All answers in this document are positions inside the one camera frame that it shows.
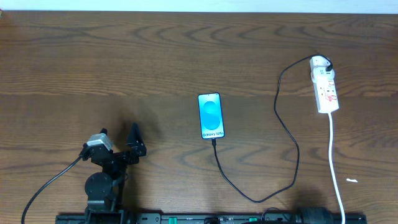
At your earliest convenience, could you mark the blue Samsung Galaxy smartphone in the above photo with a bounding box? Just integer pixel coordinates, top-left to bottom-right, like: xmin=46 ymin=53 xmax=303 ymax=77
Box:
xmin=198 ymin=93 xmax=225 ymax=139

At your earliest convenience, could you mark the black USB charging cable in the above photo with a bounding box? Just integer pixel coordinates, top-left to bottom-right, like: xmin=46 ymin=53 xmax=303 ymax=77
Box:
xmin=211 ymin=53 xmax=334 ymax=203

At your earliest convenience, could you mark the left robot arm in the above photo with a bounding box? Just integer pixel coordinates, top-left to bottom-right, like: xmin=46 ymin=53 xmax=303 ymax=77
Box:
xmin=80 ymin=123 xmax=147 ymax=223

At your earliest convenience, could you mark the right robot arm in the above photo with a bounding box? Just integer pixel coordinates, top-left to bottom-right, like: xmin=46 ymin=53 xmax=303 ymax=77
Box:
xmin=296 ymin=207 xmax=333 ymax=224

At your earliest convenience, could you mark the white USB charger adapter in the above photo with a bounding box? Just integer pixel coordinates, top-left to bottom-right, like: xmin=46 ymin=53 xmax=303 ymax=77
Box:
xmin=310 ymin=55 xmax=330 ymax=70

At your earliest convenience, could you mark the white power strip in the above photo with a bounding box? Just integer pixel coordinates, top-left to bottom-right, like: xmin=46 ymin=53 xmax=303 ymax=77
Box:
xmin=311 ymin=67 xmax=339 ymax=114

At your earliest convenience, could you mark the white paper scrap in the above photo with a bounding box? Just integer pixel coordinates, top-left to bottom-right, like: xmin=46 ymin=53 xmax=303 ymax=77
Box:
xmin=346 ymin=178 xmax=358 ymax=183

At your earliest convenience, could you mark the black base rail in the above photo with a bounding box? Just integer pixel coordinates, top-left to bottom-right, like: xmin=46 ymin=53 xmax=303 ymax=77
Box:
xmin=55 ymin=212 xmax=368 ymax=224

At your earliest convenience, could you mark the black left camera cable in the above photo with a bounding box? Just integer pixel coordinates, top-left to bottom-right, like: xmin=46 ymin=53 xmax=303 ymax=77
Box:
xmin=21 ymin=155 xmax=84 ymax=224

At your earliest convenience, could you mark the white power strip cord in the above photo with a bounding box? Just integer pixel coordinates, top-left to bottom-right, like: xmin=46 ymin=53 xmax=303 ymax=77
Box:
xmin=327 ymin=112 xmax=346 ymax=224

